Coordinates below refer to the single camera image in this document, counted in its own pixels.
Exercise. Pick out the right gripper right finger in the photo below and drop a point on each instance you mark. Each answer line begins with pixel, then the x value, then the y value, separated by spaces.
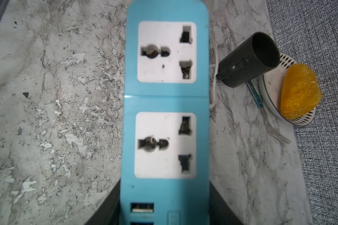
pixel 220 212

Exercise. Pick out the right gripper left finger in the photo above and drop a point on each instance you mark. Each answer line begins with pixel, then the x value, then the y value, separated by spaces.
pixel 109 211

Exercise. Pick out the teal power strip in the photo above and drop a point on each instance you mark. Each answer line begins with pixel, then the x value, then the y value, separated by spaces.
pixel 165 153

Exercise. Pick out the patterned white bowl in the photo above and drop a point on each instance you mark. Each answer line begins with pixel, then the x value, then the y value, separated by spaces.
pixel 274 89

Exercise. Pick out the orange food piece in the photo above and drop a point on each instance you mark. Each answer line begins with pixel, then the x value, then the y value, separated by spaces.
pixel 304 88

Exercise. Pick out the black cup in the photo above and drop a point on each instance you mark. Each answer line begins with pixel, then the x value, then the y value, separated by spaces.
pixel 257 55

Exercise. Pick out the green handled fork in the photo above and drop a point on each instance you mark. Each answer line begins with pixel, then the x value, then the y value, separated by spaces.
pixel 269 128

